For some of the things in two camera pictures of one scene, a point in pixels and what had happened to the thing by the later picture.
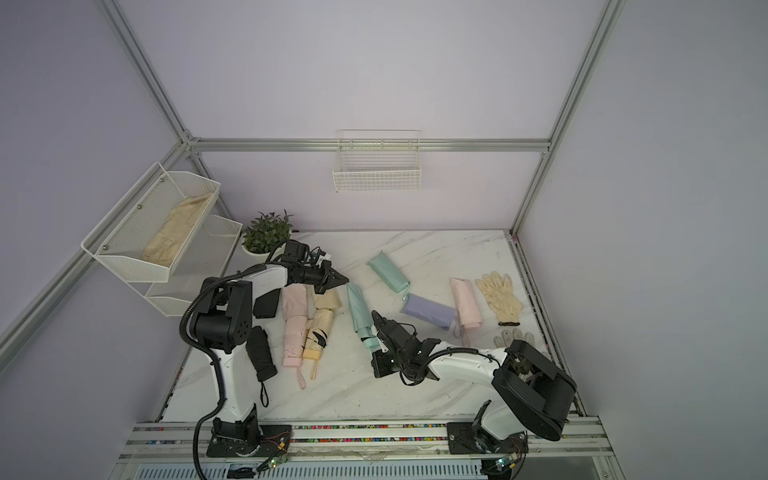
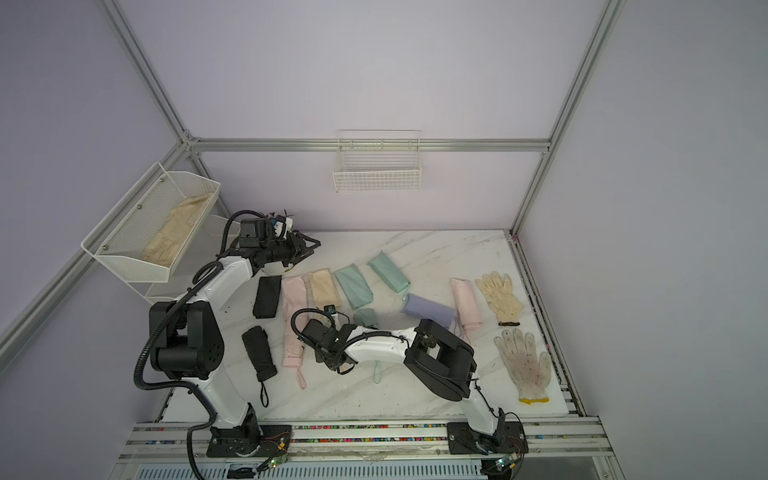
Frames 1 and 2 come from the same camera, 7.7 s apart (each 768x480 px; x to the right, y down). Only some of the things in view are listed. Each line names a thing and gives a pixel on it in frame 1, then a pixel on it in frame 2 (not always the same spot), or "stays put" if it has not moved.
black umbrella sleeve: (266, 304) stays put
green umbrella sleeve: (362, 316) to (357, 291)
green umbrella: (389, 271) stays put
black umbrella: (258, 342) stays put
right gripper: (379, 362) to (323, 355)
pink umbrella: (468, 310) stays put
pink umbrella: (294, 337) stays put
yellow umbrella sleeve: (329, 300) stays put
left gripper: (330, 277) to (298, 247)
